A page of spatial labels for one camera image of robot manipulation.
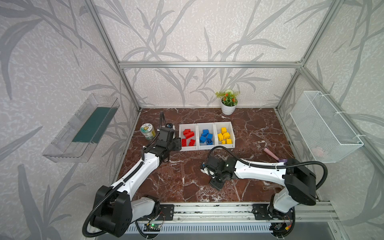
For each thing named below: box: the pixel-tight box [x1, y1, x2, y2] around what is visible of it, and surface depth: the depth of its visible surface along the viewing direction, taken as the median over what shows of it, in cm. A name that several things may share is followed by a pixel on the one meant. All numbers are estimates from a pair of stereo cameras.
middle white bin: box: [196, 122, 216, 151], surface depth 103 cm
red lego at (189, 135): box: [184, 131, 195, 139], surface depth 104 cm
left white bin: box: [179, 123, 199, 152], surface depth 98 cm
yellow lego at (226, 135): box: [223, 132, 231, 139], surface depth 103 cm
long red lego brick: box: [181, 138, 187, 147], surface depth 101 cm
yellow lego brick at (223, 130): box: [221, 127, 228, 135], surface depth 104 cm
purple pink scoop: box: [263, 147, 288, 163], surface depth 95 cm
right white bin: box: [214, 121, 236, 149], surface depth 101 cm
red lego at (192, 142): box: [189, 139, 196, 147], surface depth 101 cm
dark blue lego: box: [206, 138, 213, 145], surface depth 98 cm
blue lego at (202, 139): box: [199, 135, 206, 144], surface depth 100 cm
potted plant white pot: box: [215, 89, 241, 116], surface depth 110 cm
